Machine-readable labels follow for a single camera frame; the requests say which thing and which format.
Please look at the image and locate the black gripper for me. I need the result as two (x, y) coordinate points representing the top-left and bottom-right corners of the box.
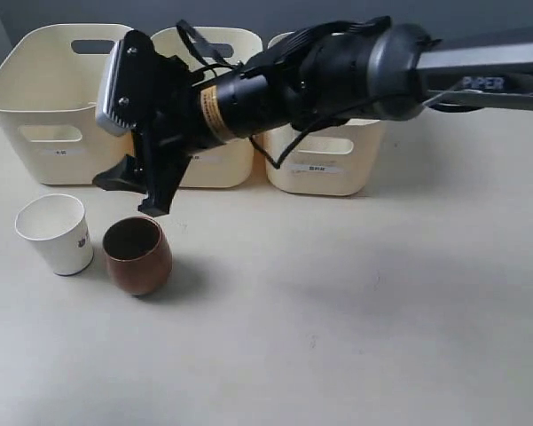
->
(92, 30), (203, 217)

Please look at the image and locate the brown wooden cup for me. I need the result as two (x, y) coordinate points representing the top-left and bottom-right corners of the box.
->
(102, 217), (172, 296)

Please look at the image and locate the white paper cup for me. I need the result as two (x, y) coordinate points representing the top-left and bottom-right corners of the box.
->
(14, 193), (94, 276)

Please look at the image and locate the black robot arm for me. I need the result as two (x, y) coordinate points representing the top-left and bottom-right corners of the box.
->
(92, 16), (533, 217)

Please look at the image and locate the middle cream plastic bin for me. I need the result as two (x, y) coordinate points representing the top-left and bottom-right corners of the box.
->
(152, 27), (263, 188)

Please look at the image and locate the cream plastic bin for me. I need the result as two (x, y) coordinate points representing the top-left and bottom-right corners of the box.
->
(252, 31), (387, 198)
(0, 23), (133, 185)
(152, 27), (263, 188)

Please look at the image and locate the left cream plastic bin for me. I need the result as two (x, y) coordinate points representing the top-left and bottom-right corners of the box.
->
(0, 23), (133, 185)

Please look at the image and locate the right cream plastic bin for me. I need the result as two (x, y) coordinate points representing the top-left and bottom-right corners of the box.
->
(252, 31), (387, 198)

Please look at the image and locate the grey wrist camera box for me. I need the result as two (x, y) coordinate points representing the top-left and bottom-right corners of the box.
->
(95, 38), (133, 137)

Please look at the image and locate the black cable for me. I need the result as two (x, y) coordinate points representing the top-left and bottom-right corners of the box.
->
(175, 18), (471, 172)

